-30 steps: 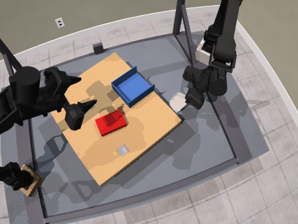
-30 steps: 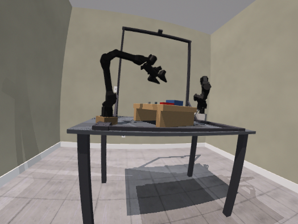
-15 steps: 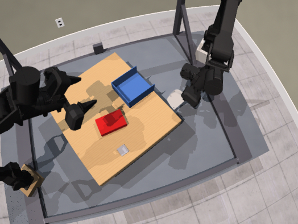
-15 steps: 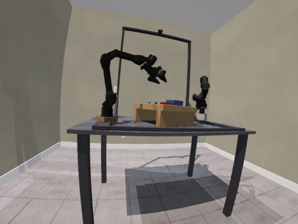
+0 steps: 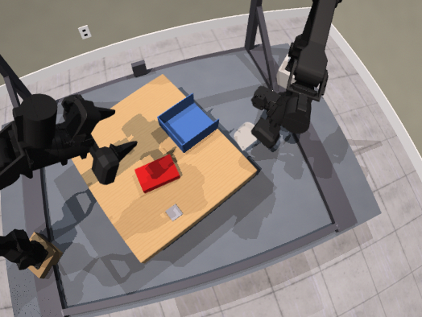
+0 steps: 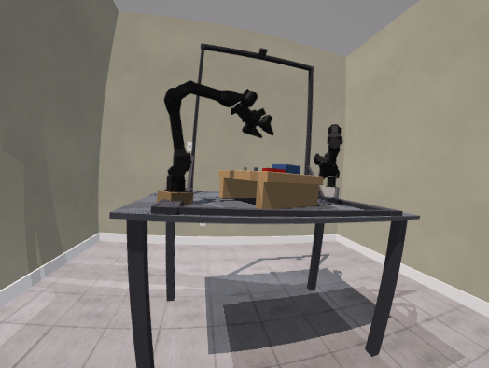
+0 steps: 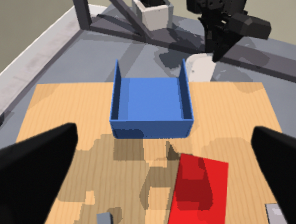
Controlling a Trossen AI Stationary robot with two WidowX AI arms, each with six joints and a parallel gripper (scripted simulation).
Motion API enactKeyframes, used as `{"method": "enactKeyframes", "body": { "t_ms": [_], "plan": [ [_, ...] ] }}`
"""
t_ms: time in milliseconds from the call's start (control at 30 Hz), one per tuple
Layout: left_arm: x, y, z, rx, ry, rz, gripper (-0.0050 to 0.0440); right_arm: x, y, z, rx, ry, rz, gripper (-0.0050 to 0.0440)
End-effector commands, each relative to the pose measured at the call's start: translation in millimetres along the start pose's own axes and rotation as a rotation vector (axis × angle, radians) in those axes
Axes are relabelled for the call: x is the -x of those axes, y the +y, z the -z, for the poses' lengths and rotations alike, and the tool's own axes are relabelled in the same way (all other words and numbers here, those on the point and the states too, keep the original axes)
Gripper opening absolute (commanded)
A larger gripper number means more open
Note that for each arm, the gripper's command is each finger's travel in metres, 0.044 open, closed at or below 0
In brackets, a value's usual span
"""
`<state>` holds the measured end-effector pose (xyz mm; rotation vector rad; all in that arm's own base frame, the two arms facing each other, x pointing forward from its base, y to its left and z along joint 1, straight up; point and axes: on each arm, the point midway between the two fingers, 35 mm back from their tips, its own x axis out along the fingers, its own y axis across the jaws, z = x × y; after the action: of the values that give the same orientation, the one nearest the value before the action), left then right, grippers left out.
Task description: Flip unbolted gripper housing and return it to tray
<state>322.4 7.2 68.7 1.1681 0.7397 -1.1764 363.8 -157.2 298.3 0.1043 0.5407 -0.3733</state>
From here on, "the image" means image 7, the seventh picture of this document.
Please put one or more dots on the black metal overhead frame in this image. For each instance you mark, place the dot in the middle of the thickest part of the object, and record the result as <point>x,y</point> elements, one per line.
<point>84,17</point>

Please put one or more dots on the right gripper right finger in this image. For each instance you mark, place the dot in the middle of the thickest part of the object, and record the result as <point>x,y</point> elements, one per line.
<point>275,153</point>

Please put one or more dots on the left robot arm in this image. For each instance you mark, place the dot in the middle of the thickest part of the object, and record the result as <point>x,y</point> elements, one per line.
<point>197,6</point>

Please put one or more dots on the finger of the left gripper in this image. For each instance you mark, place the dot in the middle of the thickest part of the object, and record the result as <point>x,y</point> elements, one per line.
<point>210,34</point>
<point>224,42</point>

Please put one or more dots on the blue open-top tray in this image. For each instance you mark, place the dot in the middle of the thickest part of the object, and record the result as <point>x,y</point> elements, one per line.
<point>151,108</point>

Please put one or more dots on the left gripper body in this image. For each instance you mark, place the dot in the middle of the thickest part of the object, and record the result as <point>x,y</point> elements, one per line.
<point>244,25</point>

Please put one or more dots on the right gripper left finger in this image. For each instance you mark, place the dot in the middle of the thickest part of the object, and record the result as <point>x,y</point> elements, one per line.
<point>32,172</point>

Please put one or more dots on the red block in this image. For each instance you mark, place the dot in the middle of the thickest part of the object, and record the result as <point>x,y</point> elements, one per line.
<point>200,191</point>

